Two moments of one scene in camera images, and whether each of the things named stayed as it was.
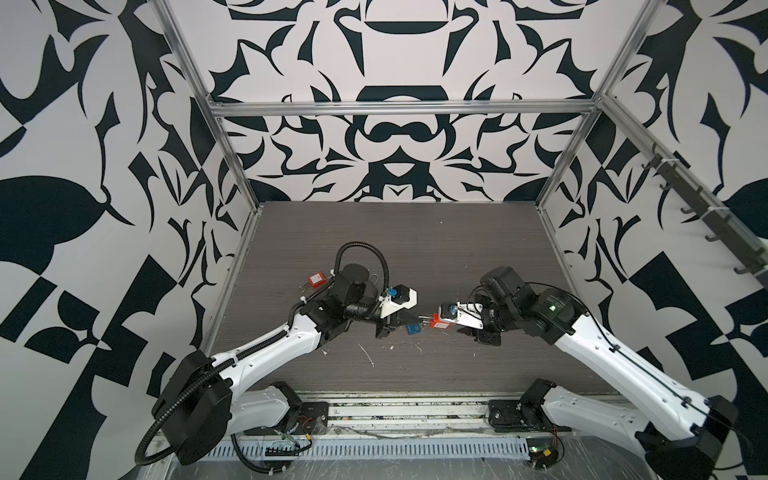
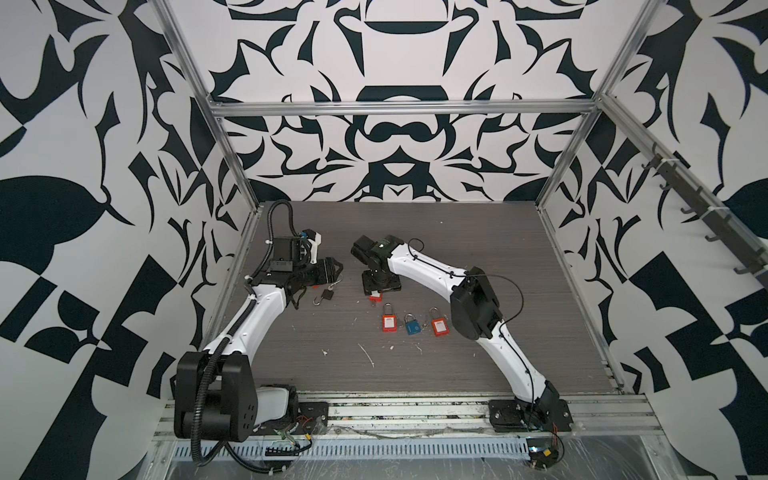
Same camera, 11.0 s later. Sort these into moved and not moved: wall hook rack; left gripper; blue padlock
Moved: left gripper
Not moved: wall hook rack; blue padlock
